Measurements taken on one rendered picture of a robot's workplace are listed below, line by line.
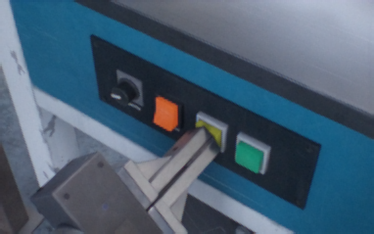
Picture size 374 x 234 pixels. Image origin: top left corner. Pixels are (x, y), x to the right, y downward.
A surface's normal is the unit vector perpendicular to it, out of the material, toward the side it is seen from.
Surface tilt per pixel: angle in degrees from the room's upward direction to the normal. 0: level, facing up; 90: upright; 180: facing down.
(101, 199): 45
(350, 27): 0
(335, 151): 90
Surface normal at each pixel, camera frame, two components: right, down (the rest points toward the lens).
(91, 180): 0.58, -0.19
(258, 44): 0.00, -0.70
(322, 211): -0.59, 0.59
